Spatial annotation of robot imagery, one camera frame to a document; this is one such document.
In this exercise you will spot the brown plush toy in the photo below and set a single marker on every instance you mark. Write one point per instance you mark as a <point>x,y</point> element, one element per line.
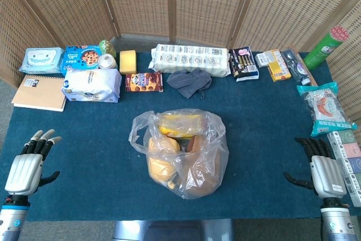
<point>203,179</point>

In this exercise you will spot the teal white food package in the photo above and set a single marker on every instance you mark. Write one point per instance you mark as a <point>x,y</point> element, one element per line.
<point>324,108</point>

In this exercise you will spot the yellow snack package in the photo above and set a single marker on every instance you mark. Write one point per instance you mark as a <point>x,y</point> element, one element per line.
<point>177,125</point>

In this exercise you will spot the white blue tissue pack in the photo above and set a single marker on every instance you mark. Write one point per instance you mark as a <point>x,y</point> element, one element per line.
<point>91,84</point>

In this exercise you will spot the green bottle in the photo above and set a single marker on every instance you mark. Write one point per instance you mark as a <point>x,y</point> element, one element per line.
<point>106,47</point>

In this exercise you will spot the light blue wet wipes pack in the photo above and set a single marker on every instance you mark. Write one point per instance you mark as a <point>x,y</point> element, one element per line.
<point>41,60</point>

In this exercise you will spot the long white roll pack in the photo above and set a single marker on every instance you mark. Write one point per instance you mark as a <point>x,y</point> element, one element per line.
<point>189,59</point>

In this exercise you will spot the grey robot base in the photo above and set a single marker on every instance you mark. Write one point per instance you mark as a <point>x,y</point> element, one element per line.
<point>172,231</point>

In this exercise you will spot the green cylinder can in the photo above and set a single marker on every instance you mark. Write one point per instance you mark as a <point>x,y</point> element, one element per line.
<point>324,50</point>

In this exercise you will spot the clear plastic bag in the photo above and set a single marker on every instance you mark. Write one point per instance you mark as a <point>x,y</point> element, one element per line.
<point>197,167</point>

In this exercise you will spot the small white box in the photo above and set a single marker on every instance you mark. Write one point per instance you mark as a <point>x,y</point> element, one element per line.
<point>261,59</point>

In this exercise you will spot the brown spiral notebook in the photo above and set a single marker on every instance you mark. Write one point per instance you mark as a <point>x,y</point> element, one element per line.
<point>39,92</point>

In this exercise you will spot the white tape roll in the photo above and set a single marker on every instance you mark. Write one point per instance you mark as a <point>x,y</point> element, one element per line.
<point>107,61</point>

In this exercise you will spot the woven folding screen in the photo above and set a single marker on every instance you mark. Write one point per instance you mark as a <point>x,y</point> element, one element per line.
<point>197,4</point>

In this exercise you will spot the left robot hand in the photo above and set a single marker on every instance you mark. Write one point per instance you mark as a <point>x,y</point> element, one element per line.
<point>24,171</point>

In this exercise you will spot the dark blister pack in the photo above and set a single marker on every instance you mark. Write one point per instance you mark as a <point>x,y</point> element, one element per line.
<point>296,66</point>

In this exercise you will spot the grey cloth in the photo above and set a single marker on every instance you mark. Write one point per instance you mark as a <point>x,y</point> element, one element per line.
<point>189,83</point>

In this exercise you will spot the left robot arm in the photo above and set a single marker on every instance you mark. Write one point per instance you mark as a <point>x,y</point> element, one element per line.
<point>12,221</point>

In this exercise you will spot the blue cookie box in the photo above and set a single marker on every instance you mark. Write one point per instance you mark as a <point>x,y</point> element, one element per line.
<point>80,57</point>

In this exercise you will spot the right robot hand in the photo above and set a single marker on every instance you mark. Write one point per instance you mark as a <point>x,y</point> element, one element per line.
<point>327,176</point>

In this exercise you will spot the brown panda biscuit box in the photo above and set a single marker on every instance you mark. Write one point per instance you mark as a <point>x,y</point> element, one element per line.
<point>144,82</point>

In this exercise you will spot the pale yellow white box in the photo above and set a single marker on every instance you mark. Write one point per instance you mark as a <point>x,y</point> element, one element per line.
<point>275,54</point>

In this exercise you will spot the yellow sponge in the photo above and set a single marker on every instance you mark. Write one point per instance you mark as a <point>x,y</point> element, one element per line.
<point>128,61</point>

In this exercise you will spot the black pink snack package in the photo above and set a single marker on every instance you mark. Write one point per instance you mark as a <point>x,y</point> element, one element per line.
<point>244,64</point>

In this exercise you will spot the multicolour boxed set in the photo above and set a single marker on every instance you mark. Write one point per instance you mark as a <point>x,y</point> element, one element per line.
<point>348,159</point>

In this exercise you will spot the blue table cover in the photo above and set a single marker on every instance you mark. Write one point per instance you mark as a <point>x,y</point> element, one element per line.
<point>98,153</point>

